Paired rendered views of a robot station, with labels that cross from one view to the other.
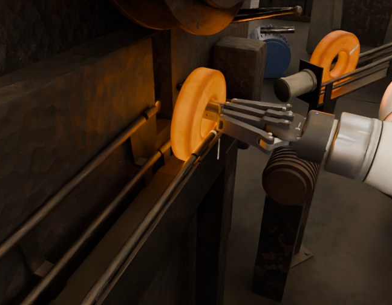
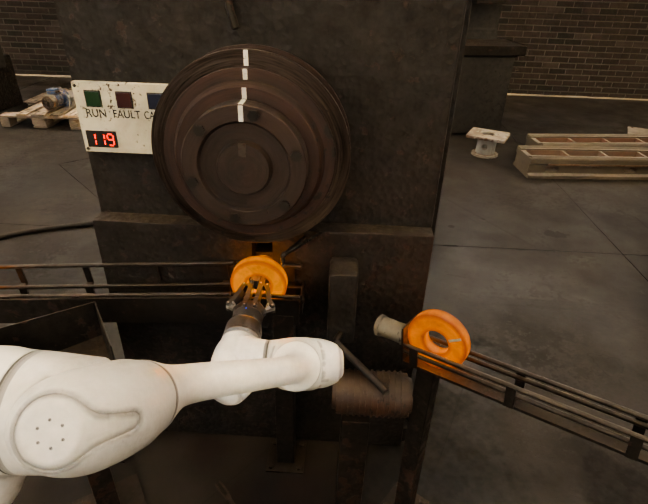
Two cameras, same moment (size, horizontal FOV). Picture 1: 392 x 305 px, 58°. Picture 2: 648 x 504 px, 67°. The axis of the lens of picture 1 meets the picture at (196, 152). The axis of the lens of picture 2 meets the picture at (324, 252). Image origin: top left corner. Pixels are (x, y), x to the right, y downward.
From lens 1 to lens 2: 1.26 m
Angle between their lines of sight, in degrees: 57
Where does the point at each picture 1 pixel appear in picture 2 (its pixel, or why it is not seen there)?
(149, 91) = (246, 253)
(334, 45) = (425, 320)
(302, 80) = (390, 327)
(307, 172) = (340, 390)
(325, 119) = (240, 311)
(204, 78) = (250, 261)
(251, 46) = (335, 270)
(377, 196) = not seen: outside the picture
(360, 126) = (234, 322)
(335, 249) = not seen: outside the picture
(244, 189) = (473, 443)
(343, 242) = not seen: outside the picture
